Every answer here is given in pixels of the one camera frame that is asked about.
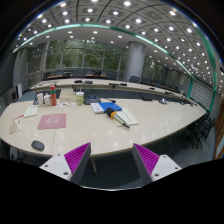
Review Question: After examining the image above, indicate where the white cup with print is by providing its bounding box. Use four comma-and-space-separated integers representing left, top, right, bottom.
44, 94, 51, 106

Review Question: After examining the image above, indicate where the black computer mouse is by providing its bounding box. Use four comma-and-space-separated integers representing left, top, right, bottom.
31, 140, 44, 151

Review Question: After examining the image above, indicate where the black office chair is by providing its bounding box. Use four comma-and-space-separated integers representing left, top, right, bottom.
184, 113, 216, 148

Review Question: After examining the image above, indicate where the grey round pillar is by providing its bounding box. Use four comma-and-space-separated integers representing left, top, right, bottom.
123, 41, 146, 81

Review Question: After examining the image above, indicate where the white paper sheet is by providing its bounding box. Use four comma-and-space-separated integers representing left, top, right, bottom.
24, 106, 38, 117

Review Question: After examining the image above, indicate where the pale green notebook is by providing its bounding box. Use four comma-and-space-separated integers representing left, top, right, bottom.
117, 108, 139, 126

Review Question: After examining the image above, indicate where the white booklet beside folder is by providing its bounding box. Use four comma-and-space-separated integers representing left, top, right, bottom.
91, 103, 104, 114

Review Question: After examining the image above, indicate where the black conference phone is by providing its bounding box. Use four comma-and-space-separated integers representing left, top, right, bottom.
83, 95, 101, 105

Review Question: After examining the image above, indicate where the brown paper bag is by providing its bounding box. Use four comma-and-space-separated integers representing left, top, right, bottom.
59, 88, 76, 102

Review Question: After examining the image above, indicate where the green lidded drink cup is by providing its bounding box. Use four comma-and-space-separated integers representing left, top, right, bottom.
76, 92, 84, 105

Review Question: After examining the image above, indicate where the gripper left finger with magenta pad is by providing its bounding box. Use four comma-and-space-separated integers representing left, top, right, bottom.
41, 143, 91, 184

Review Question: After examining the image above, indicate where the black and yellow tool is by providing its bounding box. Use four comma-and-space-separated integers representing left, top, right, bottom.
105, 108, 129, 128

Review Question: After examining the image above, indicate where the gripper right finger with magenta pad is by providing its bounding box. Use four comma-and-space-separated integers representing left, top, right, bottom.
132, 143, 181, 185

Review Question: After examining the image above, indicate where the white paper cup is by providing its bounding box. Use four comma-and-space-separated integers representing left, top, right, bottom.
37, 93, 44, 106

